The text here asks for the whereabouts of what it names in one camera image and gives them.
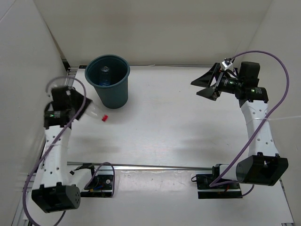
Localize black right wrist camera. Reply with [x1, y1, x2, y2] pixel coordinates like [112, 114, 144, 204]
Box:
[220, 58, 233, 71]

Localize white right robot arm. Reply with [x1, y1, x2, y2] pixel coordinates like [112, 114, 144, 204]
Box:
[191, 62, 288, 188]

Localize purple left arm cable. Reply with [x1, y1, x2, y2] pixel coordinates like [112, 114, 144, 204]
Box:
[22, 76, 116, 226]

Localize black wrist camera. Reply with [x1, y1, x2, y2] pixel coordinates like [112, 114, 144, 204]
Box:
[51, 86, 70, 111]
[220, 58, 233, 71]

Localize red label clear bottle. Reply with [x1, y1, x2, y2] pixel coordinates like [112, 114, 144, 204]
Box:
[84, 102, 108, 122]

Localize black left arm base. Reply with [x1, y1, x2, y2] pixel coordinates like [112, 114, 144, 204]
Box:
[69, 162, 116, 198]

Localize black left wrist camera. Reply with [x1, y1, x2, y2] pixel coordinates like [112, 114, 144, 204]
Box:
[51, 86, 70, 111]

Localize blue label clear bottle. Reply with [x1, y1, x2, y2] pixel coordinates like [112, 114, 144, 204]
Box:
[99, 66, 111, 86]

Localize aluminium table front rail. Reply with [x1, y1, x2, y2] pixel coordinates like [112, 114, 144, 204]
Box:
[67, 161, 269, 171]

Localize dark teal plastic bin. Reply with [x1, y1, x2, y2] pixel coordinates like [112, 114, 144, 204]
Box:
[85, 55, 130, 109]

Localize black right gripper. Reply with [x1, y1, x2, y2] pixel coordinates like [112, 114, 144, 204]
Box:
[191, 63, 243, 101]

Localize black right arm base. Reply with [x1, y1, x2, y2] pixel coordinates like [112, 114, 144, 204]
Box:
[191, 174, 242, 199]

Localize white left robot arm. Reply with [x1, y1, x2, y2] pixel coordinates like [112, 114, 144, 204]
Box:
[31, 86, 99, 213]

